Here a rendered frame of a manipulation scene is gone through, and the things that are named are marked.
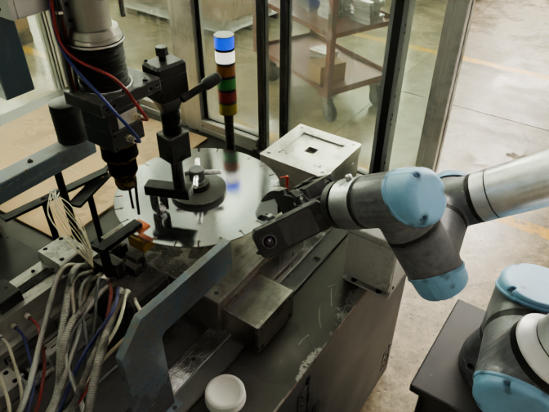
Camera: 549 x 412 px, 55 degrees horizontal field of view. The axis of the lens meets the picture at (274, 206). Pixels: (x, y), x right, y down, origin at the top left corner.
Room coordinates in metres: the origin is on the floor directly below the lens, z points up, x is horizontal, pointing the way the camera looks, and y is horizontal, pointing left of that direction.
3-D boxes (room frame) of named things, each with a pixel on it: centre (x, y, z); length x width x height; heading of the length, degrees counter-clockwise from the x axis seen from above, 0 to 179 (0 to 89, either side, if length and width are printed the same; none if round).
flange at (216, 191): (0.85, 0.15, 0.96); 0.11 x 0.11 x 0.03
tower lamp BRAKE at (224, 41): (1.15, 0.11, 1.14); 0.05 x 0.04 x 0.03; 55
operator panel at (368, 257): (0.89, -0.27, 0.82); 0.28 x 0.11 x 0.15; 145
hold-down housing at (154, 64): (0.78, 0.17, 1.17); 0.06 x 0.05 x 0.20; 136
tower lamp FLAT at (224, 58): (1.15, 0.11, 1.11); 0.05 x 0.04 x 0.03; 55
